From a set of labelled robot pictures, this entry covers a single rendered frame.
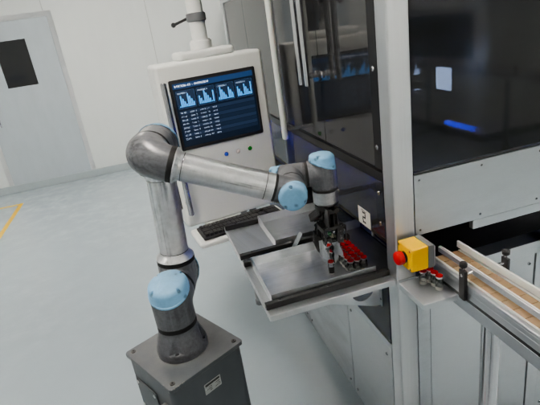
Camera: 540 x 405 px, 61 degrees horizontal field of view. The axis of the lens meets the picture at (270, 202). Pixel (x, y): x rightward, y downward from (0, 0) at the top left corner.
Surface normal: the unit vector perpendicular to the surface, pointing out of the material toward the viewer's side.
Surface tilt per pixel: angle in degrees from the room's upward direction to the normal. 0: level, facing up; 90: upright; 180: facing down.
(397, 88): 90
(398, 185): 90
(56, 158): 90
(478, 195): 90
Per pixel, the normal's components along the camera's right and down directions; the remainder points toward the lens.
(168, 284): -0.13, -0.87
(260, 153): 0.40, 0.29
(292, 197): 0.03, 0.37
